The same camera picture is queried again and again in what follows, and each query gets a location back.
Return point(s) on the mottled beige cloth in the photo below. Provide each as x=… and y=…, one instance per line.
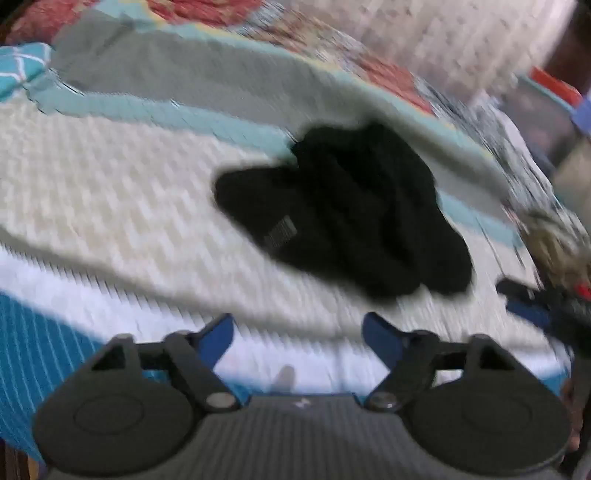
x=554, y=244

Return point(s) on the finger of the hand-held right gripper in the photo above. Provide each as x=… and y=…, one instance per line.
x=526, y=307

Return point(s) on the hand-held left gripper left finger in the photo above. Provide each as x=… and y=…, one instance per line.
x=218, y=333

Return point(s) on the white textured blanket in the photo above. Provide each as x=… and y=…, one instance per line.
x=443, y=41

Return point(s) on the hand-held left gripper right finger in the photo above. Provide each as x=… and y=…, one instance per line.
x=381, y=337

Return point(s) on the clear plastic storage box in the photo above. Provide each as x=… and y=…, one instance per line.
x=545, y=110

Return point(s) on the black pants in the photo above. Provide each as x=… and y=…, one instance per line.
x=351, y=212

